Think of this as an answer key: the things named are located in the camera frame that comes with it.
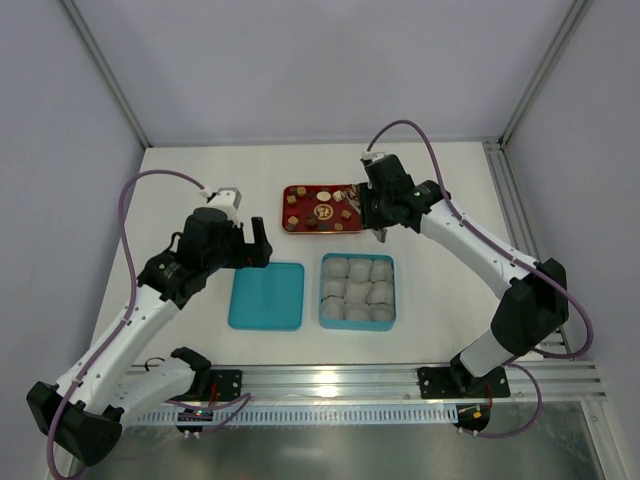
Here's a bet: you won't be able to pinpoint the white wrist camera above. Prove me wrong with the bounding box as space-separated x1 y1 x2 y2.
360 150 387 164
199 187 242 226

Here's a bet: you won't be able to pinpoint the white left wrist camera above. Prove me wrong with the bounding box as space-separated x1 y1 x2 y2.
199 187 242 226

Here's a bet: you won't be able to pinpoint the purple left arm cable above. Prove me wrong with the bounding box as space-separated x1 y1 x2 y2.
44 170 252 479

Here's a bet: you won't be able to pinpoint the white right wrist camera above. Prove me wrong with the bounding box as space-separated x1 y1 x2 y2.
360 150 387 164

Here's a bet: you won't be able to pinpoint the teal box lid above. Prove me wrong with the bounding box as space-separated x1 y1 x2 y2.
228 262 305 332

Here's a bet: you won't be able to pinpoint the aluminium mounting rail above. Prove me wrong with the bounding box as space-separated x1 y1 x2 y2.
213 360 607 403

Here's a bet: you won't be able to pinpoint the aluminium frame post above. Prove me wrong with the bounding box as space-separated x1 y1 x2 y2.
57 0 152 149
498 0 593 149

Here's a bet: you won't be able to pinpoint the aluminium frame post right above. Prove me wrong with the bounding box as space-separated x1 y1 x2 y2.
498 0 593 149

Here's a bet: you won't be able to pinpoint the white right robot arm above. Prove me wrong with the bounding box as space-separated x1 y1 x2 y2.
357 154 569 398

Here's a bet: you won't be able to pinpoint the metal serving tongs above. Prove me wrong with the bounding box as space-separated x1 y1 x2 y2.
341 184 387 244

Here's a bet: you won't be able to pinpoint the white oval chocolate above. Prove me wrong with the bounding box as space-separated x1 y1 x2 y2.
317 191 331 202

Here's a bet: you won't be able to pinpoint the teal square box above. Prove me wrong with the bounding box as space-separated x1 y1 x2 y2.
318 253 398 332

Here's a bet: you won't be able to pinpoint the brown edged paper liner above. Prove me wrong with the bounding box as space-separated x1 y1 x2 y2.
366 281 395 306

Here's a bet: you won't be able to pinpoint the red rectangular tray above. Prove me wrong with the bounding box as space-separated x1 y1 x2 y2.
281 184 362 235

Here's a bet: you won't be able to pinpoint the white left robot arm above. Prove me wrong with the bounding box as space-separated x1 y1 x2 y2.
26 207 273 467

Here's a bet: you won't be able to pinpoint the white paper cup liner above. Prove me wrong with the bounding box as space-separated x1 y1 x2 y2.
322 257 350 279

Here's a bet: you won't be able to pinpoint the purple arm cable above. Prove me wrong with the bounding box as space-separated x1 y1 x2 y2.
367 119 595 440
44 170 252 479

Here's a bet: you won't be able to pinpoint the aluminium frame post left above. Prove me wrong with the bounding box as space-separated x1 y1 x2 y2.
57 0 152 149

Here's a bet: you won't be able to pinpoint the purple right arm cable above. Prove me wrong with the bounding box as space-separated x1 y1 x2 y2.
367 119 595 440

